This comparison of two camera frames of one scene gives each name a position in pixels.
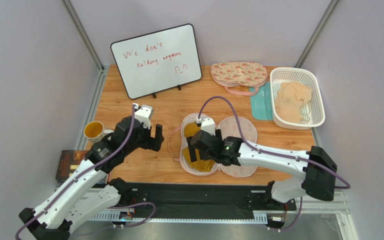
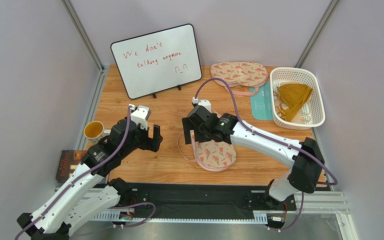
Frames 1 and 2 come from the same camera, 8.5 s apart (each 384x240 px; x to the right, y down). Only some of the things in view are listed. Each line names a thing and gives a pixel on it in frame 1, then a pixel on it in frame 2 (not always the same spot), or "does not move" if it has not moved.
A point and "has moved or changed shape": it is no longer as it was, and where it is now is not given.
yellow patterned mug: (94, 131) does not move
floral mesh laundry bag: (231, 126) has moved or changed shape
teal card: (262, 103) does not move
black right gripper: (198, 145) -> (194, 119)
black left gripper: (153, 143) does not move
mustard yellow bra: (201, 165) -> (292, 95)
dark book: (69, 160) does not move
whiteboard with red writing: (155, 62) does not move
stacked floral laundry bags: (242, 78) does not move
